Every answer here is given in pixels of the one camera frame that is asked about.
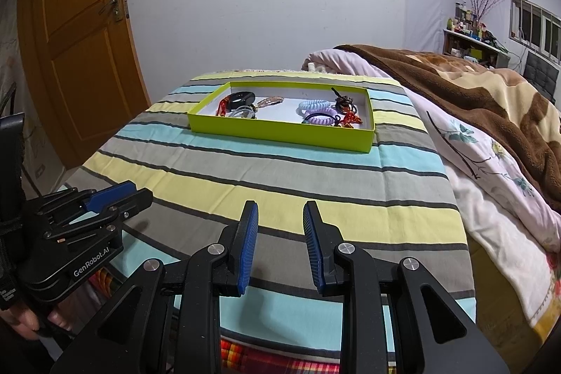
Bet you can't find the white wall shelf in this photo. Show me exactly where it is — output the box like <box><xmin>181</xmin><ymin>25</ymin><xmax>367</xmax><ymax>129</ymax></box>
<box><xmin>442</xmin><ymin>28</ymin><xmax>511</xmax><ymax>70</ymax></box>

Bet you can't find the silver metal bracelet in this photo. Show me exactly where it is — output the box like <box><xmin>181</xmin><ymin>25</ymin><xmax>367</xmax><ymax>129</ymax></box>
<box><xmin>228</xmin><ymin>104</ymin><xmax>257</xmax><ymax>121</ymax></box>

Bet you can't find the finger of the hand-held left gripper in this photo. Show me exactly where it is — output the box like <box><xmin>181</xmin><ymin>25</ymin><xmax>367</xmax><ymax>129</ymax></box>
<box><xmin>41</xmin><ymin>180</ymin><xmax>137</xmax><ymax>226</ymax></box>
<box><xmin>48</xmin><ymin>188</ymin><xmax>154</xmax><ymax>245</ymax></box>

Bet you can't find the brown plush blanket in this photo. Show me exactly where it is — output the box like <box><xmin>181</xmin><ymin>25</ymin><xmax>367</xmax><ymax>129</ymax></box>
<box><xmin>333</xmin><ymin>45</ymin><xmax>561</xmax><ymax>212</ymax></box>

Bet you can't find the orange wooden door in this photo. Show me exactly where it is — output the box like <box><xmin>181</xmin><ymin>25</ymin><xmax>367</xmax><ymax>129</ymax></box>
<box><xmin>18</xmin><ymin>0</ymin><xmax>152</xmax><ymax>171</ymax></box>

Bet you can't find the person's left hand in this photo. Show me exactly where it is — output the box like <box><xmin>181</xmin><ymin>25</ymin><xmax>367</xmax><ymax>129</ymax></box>
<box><xmin>0</xmin><ymin>304</ymin><xmax>73</xmax><ymax>342</ymax></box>

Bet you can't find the green shallow cardboard box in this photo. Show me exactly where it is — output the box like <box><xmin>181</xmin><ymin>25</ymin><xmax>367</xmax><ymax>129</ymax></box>
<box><xmin>188</xmin><ymin>81</ymin><xmax>377</xmax><ymax>153</ymax></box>

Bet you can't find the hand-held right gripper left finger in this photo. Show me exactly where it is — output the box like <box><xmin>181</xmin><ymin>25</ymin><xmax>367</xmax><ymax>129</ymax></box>
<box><xmin>50</xmin><ymin>200</ymin><xmax>260</xmax><ymax>374</ymax></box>

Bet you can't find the black tufted headboard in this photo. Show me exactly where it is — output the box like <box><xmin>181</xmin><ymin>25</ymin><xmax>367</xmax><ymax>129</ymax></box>
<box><xmin>523</xmin><ymin>50</ymin><xmax>561</xmax><ymax>105</ymax></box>

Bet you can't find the black elastic hair tie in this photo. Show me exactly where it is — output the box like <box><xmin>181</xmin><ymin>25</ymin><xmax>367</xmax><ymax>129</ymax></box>
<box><xmin>302</xmin><ymin>113</ymin><xmax>345</xmax><ymax>126</ymax></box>

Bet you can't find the red orange tassel bracelet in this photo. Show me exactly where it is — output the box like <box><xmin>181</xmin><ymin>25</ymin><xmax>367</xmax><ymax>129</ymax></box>
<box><xmin>337</xmin><ymin>104</ymin><xmax>364</xmax><ymax>128</ymax></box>

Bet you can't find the pink floral quilt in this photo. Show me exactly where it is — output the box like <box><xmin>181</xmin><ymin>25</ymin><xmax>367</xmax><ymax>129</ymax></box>
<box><xmin>302</xmin><ymin>48</ymin><xmax>561</xmax><ymax>331</ymax></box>

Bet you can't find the window with white frame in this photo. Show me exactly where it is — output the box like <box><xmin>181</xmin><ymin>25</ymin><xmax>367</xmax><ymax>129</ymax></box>
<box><xmin>508</xmin><ymin>0</ymin><xmax>561</xmax><ymax>66</ymax></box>

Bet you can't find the light blue spiral hair tie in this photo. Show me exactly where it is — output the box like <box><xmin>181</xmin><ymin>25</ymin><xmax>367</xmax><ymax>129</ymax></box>
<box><xmin>298</xmin><ymin>98</ymin><xmax>334</xmax><ymax>115</ymax></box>

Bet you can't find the black bracelet with red tassel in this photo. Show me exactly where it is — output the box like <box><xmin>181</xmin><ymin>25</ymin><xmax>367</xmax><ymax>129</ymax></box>
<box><xmin>217</xmin><ymin>91</ymin><xmax>256</xmax><ymax>117</ymax></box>

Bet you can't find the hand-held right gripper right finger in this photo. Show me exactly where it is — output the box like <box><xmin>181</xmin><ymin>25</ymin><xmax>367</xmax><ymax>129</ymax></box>
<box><xmin>302</xmin><ymin>200</ymin><xmax>511</xmax><ymax>374</ymax></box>

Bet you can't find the purple spiral hair tie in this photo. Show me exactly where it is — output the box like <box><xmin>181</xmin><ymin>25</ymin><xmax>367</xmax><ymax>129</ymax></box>
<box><xmin>307</xmin><ymin>110</ymin><xmax>342</xmax><ymax>128</ymax></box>

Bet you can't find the brass door lock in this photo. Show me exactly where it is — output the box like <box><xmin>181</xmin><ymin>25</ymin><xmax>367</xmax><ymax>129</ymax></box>
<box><xmin>99</xmin><ymin>0</ymin><xmax>128</xmax><ymax>22</ymax></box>

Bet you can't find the dark beaded bracelet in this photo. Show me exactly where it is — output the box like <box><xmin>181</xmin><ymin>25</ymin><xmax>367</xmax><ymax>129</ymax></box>
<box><xmin>331</xmin><ymin>87</ymin><xmax>358</xmax><ymax>114</ymax></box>

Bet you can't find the row of small bottles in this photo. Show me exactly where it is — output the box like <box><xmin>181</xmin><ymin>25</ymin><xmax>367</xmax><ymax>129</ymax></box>
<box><xmin>446</xmin><ymin>1</ymin><xmax>487</xmax><ymax>39</ymax></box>

